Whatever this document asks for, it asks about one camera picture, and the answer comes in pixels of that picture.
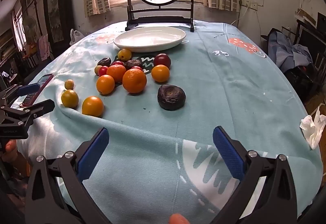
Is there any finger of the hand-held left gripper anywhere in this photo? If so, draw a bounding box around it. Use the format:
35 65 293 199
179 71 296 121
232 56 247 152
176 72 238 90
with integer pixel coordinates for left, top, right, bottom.
0 99 55 122
0 83 39 106

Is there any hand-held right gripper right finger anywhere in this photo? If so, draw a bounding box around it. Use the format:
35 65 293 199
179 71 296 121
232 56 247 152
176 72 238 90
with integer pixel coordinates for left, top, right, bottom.
211 126 298 224

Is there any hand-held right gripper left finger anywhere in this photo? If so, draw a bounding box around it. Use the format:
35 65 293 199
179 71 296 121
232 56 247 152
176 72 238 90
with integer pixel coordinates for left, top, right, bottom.
24 127 111 224

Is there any smooth small orange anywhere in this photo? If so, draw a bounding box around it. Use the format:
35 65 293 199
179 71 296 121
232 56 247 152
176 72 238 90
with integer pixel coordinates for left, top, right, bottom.
96 74 116 95
82 96 105 117
151 64 170 83

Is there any small dark passion fruit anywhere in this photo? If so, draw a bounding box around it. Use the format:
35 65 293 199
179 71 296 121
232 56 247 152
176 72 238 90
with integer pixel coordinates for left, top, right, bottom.
97 57 112 67

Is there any large dark passion fruit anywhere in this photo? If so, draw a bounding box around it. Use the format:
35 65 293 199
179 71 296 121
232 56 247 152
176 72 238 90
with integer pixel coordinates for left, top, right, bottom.
157 84 186 111

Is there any large bumpy mandarin orange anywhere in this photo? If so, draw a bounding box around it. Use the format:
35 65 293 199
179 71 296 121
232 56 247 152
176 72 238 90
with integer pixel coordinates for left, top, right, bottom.
122 68 148 94

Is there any dark red plum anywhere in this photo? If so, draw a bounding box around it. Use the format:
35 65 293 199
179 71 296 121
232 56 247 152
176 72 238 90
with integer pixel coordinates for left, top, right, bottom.
153 53 171 68

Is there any white oval plate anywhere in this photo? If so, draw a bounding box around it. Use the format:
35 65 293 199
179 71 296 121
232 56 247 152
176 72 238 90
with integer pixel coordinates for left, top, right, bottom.
113 27 186 53

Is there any person's left hand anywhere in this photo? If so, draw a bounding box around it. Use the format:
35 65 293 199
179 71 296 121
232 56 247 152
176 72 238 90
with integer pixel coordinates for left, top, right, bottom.
4 139 19 162

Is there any red mobile phone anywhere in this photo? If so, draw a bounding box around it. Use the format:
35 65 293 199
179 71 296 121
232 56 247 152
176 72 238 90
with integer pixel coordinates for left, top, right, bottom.
22 73 54 108

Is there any pink cloth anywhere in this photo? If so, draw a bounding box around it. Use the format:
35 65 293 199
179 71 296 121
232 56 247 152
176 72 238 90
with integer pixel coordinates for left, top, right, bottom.
38 34 50 61

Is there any white plastic bag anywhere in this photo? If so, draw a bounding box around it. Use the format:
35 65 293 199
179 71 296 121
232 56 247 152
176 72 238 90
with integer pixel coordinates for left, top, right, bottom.
69 29 85 46

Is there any small orange object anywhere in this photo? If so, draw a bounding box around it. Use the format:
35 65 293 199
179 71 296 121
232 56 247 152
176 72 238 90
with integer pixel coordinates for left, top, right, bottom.
169 213 190 224

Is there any dark framed painting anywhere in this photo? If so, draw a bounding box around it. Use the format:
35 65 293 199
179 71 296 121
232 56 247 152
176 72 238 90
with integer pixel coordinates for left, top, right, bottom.
42 0 75 48

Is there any crumpled white tissue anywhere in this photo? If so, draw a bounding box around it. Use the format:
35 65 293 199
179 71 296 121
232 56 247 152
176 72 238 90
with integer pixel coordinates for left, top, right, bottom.
300 106 326 150

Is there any large yellow plum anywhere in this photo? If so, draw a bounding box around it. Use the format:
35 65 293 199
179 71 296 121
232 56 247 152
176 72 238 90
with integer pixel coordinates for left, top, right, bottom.
117 49 132 62

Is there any dark wrinkled passion fruit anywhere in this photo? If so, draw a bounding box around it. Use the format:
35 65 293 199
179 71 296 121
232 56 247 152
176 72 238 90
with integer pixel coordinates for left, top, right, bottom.
124 59 142 69

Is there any blue clothing pile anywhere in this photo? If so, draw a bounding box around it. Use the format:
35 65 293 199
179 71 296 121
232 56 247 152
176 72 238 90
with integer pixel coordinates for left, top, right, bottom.
267 28 314 74

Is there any black monitor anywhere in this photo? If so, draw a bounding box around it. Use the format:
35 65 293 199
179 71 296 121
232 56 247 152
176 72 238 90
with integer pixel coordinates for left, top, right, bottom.
298 13 326 66

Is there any white wall socket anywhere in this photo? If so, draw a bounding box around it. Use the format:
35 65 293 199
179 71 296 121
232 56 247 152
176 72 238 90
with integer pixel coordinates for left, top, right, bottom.
241 0 258 9

